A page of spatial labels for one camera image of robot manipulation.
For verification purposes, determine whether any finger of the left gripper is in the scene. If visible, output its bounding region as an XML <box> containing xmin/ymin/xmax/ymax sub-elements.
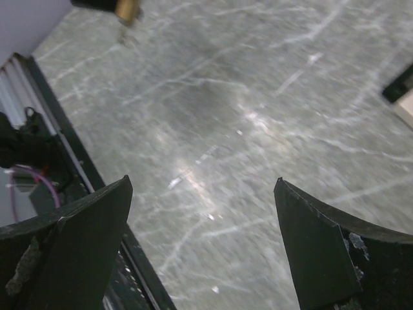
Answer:
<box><xmin>70</xmin><ymin>0</ymin><xmax>117</xmax><ymax>13</ymax></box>

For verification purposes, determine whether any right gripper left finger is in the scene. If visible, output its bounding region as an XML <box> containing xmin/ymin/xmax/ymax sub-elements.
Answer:
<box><xmin>1</xmin><ymin>176</ymin><xmax>133</xmax><ymax>309</ymax></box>

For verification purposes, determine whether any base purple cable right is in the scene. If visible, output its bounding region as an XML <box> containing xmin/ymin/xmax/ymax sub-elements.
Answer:
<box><xmin>8</xmin><ymin>164</ymin><xmax>62</xmax><ymax>223</ymax></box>

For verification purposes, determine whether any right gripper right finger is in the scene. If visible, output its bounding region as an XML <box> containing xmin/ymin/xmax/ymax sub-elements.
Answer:
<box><xmin>274</xmin><ymin>178</ymin><xmax>412</xmax><ymax>309</ymax></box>

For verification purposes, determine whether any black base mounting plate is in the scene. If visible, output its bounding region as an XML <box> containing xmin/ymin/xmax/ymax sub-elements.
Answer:
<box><xmin>25</xmin><ymin>53</ymin><xmax>177</xmax><ymax>310</ymax></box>

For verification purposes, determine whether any aluminium frame rail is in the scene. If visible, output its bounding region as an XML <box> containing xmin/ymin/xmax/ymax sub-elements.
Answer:
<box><xmin>1</xmin><ymin>53</ymin><xmax>36</xmax><ymax>127</ymax></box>

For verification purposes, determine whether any large brass padlock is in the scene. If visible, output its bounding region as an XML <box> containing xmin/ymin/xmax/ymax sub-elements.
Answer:
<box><xmin>116</xmin><ymin>0</ymin><xmax>145</xmax><ymax>45</ymax></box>

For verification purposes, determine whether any black frame beige shelf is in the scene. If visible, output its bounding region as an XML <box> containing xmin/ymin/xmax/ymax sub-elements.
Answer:
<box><xmin>381</xmin><ymin>65</ymin><xmax>412</xmax><ymax>129</ymax></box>

